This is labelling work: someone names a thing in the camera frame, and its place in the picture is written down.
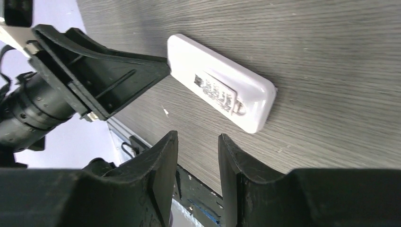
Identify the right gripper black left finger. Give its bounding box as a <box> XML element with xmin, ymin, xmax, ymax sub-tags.
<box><xmin>0</xmin><ymin>131</ymin><xmax>178</xmax><ymax>227</ymax></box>

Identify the white air conditioner remote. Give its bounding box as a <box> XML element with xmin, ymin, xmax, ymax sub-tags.
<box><xmin>167</xmin><ymin>34</ymin><xmax>277</xmax><ymax>134</ymax></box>

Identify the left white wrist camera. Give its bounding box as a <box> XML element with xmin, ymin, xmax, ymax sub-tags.
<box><xmin>0</xmin><ymin>0</ymin><xmax>35</xmax><ymax>57</ymax></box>

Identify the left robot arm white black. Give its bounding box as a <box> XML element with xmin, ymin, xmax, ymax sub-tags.
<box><xmin>0</xmin><ymin>24</ymin><xmax>171</xmax><ymax>168</ymax></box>

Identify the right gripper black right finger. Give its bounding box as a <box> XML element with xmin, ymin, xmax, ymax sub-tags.
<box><xmin>218</xmin><ymin>134</ymin><xmax>401</xmax><ymax>227</ymax></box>

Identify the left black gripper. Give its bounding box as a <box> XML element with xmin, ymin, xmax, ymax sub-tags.
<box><xmin>24</xmin><ymin>24</ymin><xmax>171</xmax><ymax>122</ymax></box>

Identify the small white battery cover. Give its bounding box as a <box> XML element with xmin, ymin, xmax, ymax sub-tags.
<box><xmin>192</xmin><ymin>72</ymin><xmax>247</xmax><ymax>116</ymax></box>

